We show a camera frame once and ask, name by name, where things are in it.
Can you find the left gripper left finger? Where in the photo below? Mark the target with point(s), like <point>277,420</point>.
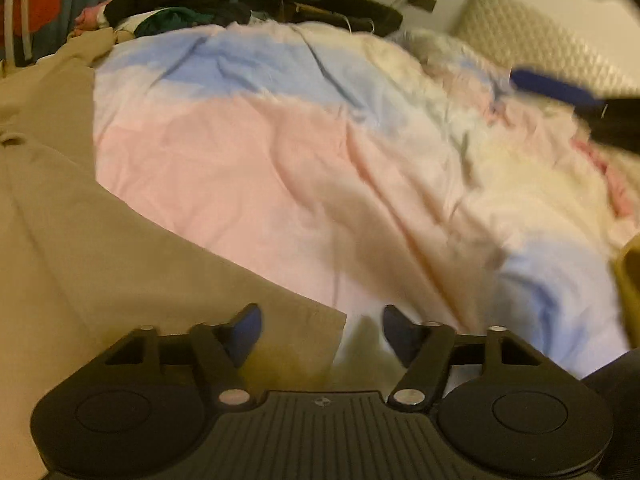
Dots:
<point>219,352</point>

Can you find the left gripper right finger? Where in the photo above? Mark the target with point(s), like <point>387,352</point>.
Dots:
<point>424,351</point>

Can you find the tan brown garment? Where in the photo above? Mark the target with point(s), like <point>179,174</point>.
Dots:
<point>80,268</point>

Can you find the pile of mixed clothes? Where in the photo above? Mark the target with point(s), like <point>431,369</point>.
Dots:
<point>142,18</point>

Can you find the beige quilted headboard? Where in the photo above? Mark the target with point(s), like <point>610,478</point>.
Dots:
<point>510,33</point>

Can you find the pastel tie-dye duvet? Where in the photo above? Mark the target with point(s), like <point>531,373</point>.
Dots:
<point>338,167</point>

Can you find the black sofa chair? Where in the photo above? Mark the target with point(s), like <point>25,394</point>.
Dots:
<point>352,15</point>

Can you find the red fabric basket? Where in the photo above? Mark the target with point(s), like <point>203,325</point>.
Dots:
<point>40,14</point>

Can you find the black wall outlet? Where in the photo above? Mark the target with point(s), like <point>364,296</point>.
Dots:
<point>424,5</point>

